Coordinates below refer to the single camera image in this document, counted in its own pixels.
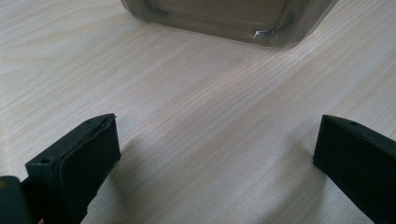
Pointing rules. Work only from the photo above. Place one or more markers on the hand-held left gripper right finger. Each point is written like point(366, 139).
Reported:
point(358, 158)

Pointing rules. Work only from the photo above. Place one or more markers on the grey translucent plastic container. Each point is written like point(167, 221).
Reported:
point(230, 18)

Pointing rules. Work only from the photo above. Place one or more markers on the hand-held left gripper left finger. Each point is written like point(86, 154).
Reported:
point(71, 174)

